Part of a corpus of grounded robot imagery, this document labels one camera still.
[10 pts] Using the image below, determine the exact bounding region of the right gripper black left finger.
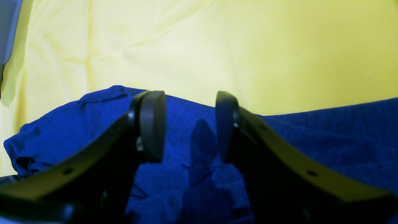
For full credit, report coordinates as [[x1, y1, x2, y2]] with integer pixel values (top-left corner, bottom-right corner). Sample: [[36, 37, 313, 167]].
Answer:
[[1, 91, 166, 224]]

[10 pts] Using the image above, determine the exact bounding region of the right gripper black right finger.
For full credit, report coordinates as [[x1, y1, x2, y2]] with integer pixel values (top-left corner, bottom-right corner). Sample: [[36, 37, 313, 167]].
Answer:
[[216, 91, 397, 224]]

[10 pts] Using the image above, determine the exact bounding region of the dark blue long-sleeve shirt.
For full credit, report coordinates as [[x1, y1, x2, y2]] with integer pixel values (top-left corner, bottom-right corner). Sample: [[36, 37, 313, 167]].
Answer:
[[4, 86, 398, 224]]

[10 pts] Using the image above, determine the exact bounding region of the yellow table cloth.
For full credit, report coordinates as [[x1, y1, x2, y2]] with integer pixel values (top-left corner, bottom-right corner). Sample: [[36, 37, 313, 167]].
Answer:
[[0, 0, 398, 178]]

